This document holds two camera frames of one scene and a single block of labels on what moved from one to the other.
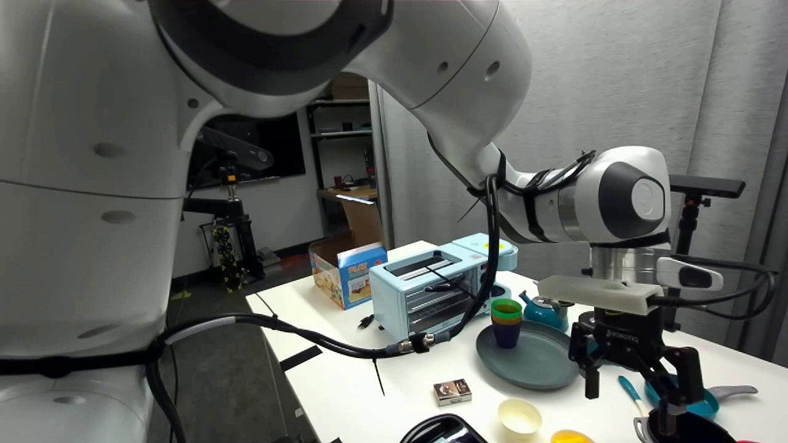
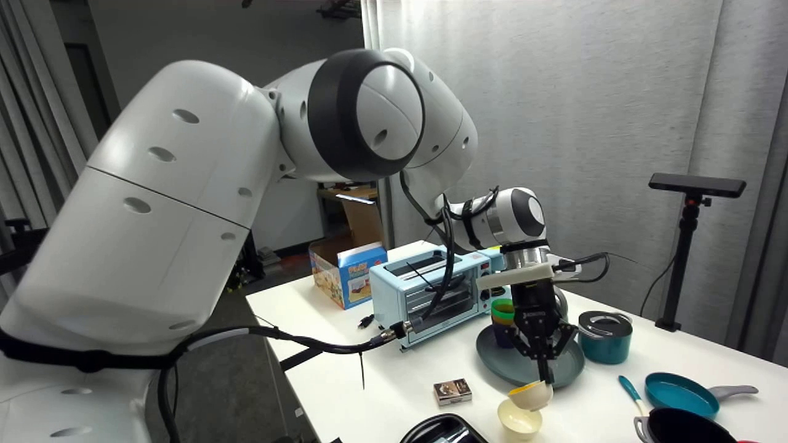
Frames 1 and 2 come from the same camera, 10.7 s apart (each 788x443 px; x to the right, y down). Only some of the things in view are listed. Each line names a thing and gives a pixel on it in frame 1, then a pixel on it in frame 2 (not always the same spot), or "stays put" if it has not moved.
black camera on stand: [698, 191] stays put
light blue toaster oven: [425, 294] stays put
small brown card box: [451, 392] stays put
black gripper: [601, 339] to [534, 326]
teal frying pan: [704, 404] stays put
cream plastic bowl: [571, 436] to [532, 397]
